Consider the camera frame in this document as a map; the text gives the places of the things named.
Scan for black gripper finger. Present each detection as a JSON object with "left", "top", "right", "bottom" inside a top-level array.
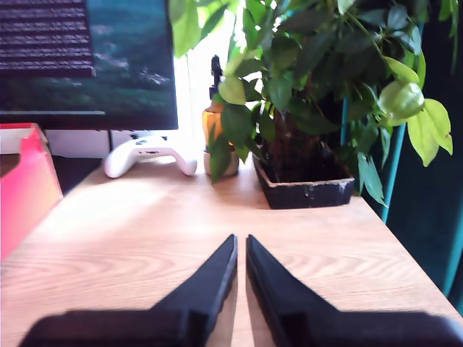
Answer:
[
  {"left": 246, "top": 234, "right": 339, "bottom": 347},
  {"left": 151, "top": 234, "right": 239, "bottom": 347}
]

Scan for green leafy houseplant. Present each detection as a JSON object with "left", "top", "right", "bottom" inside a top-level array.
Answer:
[{"left": 168, "top": 0, "right": 463, "bottom": 209}]

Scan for small white pot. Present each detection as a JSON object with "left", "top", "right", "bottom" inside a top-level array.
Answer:
[{"left": 203, "top": 150, "right": 239, "bottom": 177}]

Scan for dark teal curtain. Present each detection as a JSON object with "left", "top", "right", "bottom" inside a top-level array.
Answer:
[{"left": 383, "top": 0, "right": 463, "bottom": 301}]

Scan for wide black computer monitor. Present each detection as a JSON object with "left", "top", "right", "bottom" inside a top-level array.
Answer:
[{"left": 0, "top": 0, "right": 180, "bottom": 131}]

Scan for black rectangular planter tray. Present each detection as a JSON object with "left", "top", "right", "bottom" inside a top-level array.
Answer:
[{"left": 252, "top": 153, "right": 356, "bottom": 210}]

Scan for white game controller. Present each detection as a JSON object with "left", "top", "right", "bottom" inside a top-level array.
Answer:
[{"left": 103, "top": 135, "right": 198, "bottom": 179}]

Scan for red cardboard shoebox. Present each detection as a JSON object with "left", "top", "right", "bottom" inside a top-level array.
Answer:
[{"left": 0, "top": 122, "right": 64, "bottom": 261}]

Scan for amber pump bottle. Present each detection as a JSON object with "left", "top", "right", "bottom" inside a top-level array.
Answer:
[{"left": 201, "top": 53, "right": 232, "bottom": 153}]

